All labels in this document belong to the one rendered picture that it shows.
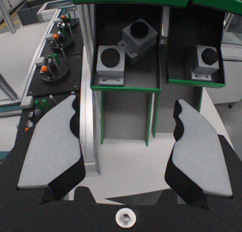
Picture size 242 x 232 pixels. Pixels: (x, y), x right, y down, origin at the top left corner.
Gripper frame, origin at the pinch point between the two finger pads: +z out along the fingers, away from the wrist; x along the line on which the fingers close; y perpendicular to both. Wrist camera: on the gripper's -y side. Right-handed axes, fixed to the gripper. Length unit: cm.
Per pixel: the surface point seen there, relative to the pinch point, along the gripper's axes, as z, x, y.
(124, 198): 46, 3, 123
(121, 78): 13.5, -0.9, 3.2
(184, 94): 28.1, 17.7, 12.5
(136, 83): 15.9, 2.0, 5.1
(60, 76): 45, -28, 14
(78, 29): 88, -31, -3
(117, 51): 12.5, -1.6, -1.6
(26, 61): 76, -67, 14
